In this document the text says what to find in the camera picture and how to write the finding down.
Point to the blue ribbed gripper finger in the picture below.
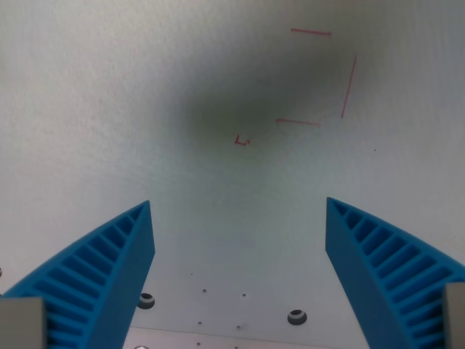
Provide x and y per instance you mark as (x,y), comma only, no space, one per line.
(367,269)
(109,269)

